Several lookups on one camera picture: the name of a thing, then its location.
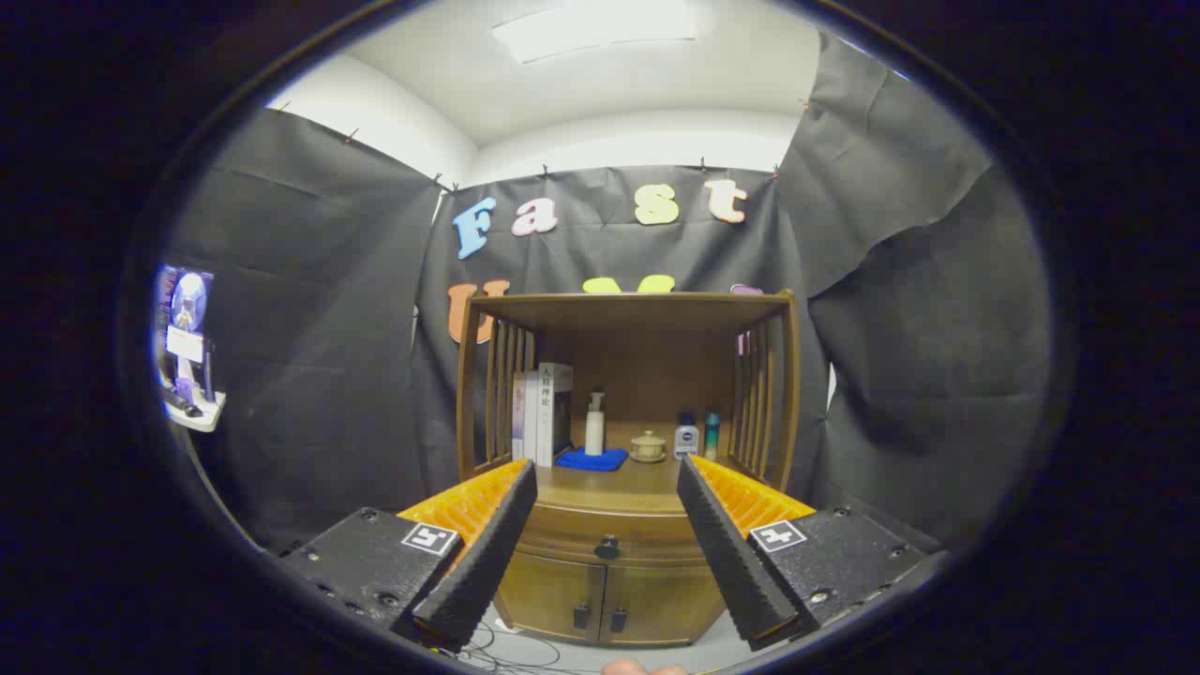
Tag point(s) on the wooden cabinet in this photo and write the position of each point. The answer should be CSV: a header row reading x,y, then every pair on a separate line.
x,y
647,366

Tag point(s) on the blue folded cloth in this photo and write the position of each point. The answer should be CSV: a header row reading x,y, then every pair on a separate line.
x,y
591,459

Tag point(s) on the teal slim bottle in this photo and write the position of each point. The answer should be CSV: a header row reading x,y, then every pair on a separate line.
x,y
712,436

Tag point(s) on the white stand with devices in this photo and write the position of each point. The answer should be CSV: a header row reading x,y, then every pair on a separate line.
x,y
187,347

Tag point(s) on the thin purple white book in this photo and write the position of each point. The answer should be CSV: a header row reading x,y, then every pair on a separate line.
x,y
518,412

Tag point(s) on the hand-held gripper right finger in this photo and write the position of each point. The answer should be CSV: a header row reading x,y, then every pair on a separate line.
x,y
731,562

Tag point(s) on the wooden countertop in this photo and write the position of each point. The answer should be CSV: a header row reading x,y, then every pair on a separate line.
x,y
619,487

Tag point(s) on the beige lidded tea cup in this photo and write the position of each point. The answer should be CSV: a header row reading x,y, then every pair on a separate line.
x,y
647,448

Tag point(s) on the white pump bottle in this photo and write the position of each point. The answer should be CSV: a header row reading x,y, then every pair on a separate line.
x,y
594,431

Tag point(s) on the white lotion bottle blue cap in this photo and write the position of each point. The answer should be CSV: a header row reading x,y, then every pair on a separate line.
x,y
686,441

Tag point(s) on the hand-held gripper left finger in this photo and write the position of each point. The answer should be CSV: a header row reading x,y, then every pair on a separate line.
x,y
487,562

